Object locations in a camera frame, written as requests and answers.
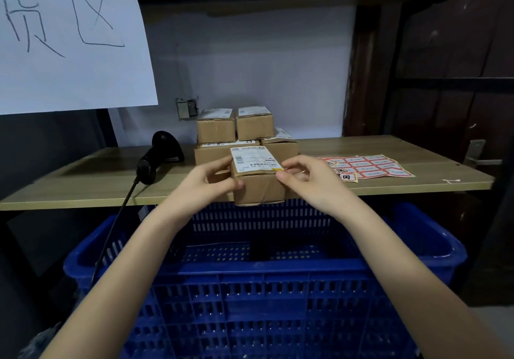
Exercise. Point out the wall socket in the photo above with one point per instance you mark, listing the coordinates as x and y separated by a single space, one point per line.
187 108

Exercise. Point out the black barcode scanner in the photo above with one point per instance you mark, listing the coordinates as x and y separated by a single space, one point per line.
160 154

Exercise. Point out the person's right hand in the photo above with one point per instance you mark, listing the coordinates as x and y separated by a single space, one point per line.
321 190

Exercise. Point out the grey plastic bag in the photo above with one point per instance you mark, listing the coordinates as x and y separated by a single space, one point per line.
40 342

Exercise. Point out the white paper sign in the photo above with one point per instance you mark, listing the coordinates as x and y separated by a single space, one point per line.
80 74

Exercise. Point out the cardboard box with shipping label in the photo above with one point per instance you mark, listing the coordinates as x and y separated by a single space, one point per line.
216 130
285 148
213 154
255 128
257 190

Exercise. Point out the wooden shelf board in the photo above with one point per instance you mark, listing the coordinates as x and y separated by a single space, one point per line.
421 170

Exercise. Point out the small white scrap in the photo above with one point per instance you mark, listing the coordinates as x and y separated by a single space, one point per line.
451 180

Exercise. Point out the person's right forearm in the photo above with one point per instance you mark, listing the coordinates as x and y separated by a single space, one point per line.
409 290

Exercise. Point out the red white sticker sheets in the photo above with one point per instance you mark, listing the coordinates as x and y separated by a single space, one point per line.
373 166

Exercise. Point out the person's left forearm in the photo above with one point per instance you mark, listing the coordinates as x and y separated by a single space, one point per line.
120 298

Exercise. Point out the black metal shelf frame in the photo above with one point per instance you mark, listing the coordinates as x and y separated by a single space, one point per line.
106 130

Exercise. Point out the dark wooden door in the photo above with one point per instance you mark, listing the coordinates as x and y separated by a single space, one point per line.
441 49

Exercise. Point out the person's left hand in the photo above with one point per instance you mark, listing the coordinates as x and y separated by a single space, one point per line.
196 194

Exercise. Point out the blue plastic crate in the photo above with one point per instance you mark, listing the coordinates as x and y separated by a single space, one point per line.
261 302

